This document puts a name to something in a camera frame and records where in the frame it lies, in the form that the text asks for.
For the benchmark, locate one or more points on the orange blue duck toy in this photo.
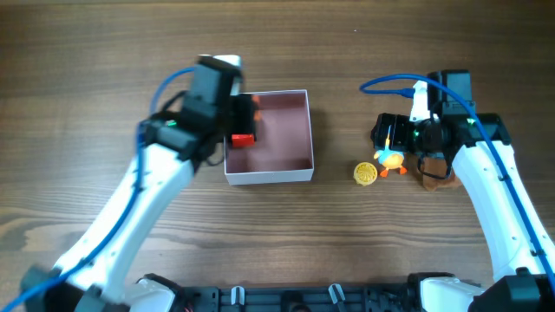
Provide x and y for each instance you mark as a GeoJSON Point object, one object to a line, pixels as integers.
{"type": "Point", "coordinates": [390, 160]}

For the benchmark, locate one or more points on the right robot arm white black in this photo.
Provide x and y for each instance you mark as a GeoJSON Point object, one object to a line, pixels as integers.
{"type": "Point", "coordinates": [477, 149]}

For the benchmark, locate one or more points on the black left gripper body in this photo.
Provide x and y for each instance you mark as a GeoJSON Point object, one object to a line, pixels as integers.
{"type": "Point", "coordinates": [240, 113]}

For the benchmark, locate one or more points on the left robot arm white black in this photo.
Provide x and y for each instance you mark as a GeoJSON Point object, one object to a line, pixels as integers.
{"type": "Point", "coordinates": [192, 110]}

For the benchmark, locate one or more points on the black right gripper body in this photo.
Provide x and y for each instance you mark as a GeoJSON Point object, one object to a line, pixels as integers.
{"type": "Point", "coordinates": [401, 135]}

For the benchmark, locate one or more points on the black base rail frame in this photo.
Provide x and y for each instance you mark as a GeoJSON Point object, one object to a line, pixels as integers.
{"type": "Point", "coordinates": [332, 298]}

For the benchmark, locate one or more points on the white cardboard box pink inside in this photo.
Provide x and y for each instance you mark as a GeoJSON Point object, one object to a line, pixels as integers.
{"type": "Point", "coordinates": [283, 150]}

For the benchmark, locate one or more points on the brown plush toy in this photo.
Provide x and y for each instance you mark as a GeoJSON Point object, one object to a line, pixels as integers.
{"type": "Point", "coordinates": [435, 176]}

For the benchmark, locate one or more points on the yellow round wheel toy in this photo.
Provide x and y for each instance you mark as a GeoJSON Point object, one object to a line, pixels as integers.
{"type": "Point", "coordinates": [365, 173]}

